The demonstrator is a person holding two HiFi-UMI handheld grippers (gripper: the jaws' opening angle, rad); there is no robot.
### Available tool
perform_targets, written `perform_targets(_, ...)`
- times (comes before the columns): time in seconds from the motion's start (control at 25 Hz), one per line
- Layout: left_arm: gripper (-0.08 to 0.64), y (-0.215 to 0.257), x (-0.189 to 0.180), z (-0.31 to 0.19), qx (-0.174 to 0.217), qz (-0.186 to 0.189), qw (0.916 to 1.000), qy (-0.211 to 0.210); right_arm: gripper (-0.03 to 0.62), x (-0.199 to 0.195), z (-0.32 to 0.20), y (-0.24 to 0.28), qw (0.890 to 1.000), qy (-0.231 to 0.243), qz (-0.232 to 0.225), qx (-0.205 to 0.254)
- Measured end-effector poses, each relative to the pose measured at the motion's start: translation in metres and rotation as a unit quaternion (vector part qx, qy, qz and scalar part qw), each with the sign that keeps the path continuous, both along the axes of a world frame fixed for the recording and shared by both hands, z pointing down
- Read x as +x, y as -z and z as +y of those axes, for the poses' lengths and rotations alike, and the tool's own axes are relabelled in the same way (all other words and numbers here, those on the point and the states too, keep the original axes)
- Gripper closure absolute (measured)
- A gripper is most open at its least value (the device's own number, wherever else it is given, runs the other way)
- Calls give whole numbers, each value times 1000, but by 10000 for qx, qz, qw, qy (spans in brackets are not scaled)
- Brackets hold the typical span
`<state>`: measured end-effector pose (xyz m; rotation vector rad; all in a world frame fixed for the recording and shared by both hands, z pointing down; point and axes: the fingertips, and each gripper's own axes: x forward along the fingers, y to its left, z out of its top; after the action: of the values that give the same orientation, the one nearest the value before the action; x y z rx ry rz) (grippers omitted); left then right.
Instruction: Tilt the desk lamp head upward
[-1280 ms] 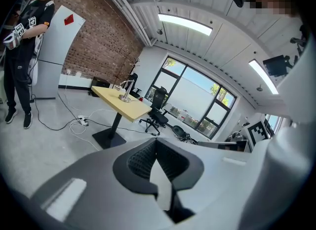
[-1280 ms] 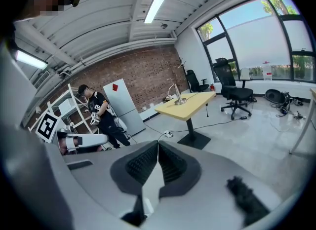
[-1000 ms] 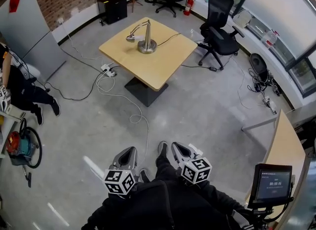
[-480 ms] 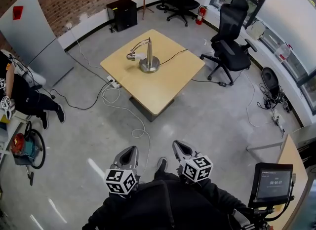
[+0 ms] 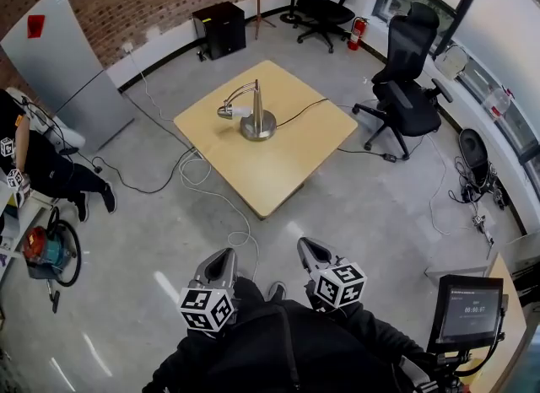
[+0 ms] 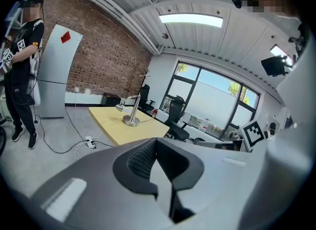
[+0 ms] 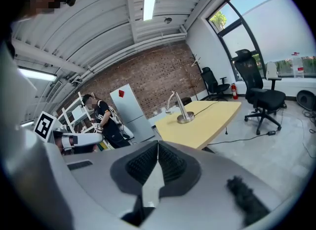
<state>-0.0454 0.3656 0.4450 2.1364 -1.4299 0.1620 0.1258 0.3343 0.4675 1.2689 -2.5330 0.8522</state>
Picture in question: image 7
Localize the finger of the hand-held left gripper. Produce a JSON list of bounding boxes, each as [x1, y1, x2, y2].
[[78, 132, 104, 147]]

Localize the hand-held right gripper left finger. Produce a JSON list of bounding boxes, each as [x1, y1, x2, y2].
[[63, 140, 158, 219]]

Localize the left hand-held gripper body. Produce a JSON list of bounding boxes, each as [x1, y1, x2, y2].
[[33, 111, 79, 155]]

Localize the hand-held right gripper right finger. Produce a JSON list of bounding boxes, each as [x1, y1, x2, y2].
[[144, 140, 282, 230]]

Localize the silver desk lamp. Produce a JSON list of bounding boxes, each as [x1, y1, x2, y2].
[[165, 91, 196, 125]]

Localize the white metal shelf rack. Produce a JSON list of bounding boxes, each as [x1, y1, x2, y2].
[[56, 91, 99, 136]]

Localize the white box appliance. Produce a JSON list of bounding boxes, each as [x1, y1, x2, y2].
[[71, 105, 87, 120]]

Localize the white plastic device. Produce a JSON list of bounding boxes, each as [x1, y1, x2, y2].
[[120, 125, 135, 140]]

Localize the white cabinet with red sign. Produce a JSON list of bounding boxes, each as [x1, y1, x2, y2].
[[110, 83, 156, 144]]

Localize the yellow wooden table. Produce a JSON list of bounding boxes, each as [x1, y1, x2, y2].
[[155, 100, 242, 151]]

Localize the black box cabinet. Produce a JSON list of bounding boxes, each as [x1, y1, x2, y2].
[[176, 97, 193, 106]]

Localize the black mesh office chair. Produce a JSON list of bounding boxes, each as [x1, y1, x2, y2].
[[233, 48, 287, 136]]

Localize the wooden coat rack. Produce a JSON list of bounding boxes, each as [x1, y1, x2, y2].
[[189, 53, 202, 101]]

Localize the white bag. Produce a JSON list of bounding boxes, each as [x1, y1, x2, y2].
[[266, 61, 279, 79]]

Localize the grey round appliance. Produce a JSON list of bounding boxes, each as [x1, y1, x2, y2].
[[296, 89, 316, 111]]

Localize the clear jug red label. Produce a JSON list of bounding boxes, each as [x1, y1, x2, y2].
[[292, 52, 305, 78]]

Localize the black framed window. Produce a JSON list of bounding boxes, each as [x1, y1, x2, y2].
[[201, 0, 316, 81]]

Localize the thin black cable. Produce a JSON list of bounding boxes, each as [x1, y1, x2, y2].
[[194, 100, 222, 116]]

